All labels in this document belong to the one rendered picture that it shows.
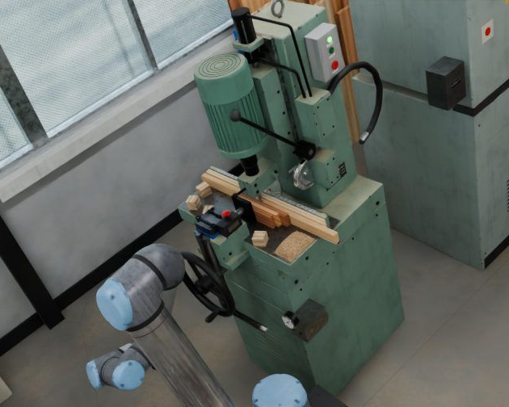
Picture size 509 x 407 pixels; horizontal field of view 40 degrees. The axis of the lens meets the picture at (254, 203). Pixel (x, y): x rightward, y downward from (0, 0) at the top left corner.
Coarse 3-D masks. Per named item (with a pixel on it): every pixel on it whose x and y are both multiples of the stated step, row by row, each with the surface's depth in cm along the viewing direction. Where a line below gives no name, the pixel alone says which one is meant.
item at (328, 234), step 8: (208, 176) 274; (208, 184) 276; (216, 184) 271; (224, 184) 268; (224, 192) 270; (232, 192) 265; (264, 200) 255; (280, 208) 249; (296, 216) 244; (296, 224) 246; (304, 224) 241; (312, 224) 239; (320, 224) 238; (312, 232) 241; (320, 232) 237; (328, 232) 234; (336, 232) 233; (328, 240) 236; (336, 240) 234
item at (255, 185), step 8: (264, 160) 251; (264, 168) 247; (272, 168) 248; (240, 176) 247; (248, 176) 246; (256, 176) 245; (264, 176) 247; (240, 184) 248; (248, 184) 243; (256, 184) 244; (264, 184) 248; (248, 192) 247; (256, 192) 246
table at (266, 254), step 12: (216, 192) 272; (204, 204) 268; (216, 204) 266; (228, 204) 264; (192, 216) 265; (240, 216) 257; (252, 228) 251; (264, 228) 249; (276, 228) 248; (288, 228) 246; (300, 228) 245; (276, 240) 243; (324, 240) 241; (240, 252) 247; (252, 252) 247; (264, 252) 240; (312, 252) 238; (228, 264) 244; (276, 264) 239; (288, 264) 233; (300, 264) 236
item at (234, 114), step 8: (232, 112) 211; (232, 120) 212; (240, 120) 214; (248, 120) 216; (256, 128) 220; (264, 128) 222; (280, 136) 229; (288, 144) 233; (296, 144) 236; (304, 144) 239; (312, 144) 239; (296, 152) 240; (304, 152) 238; (312, 152) 240
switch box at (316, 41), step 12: (324, 24) 229; (312, 36) 225; (324, 36) 224; (336, 36) 228; (312, 48) 227; (324, 48) 226; (336, 48) 230; (312, 60) 230; (324, 60) 228; (336, 60) 232; (312, 72) 234; (324, 72) 230; (336, 72) 234
